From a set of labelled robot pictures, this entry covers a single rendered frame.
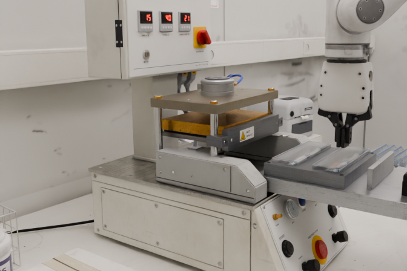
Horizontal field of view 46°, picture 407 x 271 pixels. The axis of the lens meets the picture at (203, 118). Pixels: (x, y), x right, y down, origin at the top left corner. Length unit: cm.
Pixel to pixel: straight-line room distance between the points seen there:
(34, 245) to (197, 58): 62
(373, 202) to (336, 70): 26
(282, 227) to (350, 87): 31
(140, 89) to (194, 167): 30
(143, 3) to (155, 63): 14
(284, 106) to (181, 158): 103
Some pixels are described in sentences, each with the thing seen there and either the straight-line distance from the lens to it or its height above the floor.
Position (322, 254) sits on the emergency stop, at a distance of 108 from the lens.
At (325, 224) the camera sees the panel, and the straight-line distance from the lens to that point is 114.
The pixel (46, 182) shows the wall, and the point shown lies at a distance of 149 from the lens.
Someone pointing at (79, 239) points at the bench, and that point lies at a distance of 126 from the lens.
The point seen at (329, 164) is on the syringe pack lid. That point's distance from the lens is 94.
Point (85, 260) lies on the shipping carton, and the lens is 95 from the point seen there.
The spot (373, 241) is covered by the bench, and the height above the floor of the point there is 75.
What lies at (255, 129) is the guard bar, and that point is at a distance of 108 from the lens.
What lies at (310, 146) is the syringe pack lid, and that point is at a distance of 107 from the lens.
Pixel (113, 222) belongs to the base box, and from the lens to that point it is 119.
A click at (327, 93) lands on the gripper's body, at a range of 97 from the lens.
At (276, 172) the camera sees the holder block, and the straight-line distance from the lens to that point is 96.
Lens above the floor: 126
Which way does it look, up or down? 11 degrees down
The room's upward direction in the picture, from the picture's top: 1 degrees counter-clockwise
